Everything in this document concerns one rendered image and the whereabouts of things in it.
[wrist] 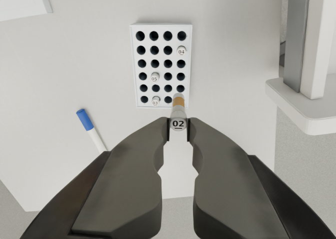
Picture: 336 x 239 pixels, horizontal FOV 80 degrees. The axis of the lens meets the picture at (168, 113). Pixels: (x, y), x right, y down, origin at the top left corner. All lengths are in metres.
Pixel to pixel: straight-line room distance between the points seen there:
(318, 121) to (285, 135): 1.25
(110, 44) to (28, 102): 0.20
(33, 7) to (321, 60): 0.36
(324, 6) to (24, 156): 0.55
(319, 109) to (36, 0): 0.37
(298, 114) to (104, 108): 0.30
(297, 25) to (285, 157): 1.36
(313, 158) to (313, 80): 1.43
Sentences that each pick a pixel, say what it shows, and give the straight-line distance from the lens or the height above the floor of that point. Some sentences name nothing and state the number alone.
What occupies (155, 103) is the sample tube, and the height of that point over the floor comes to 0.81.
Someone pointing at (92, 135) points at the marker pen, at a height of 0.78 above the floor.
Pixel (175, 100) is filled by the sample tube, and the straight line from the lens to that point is 0.16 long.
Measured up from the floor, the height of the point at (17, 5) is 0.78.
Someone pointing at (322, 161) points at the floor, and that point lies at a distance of 1.71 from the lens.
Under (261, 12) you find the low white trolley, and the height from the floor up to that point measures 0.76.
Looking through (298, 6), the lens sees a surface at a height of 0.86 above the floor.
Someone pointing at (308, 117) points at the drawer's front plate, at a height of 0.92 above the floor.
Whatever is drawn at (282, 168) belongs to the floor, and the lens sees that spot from 1.63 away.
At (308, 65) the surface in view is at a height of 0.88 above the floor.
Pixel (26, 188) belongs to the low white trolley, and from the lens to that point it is 0.62.
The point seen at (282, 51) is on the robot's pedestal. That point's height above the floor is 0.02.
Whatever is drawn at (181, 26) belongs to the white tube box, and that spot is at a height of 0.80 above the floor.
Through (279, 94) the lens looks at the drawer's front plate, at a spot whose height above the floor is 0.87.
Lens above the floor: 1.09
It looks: 62 degrees down
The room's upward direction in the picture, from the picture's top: 173 degrees counter-clockwise
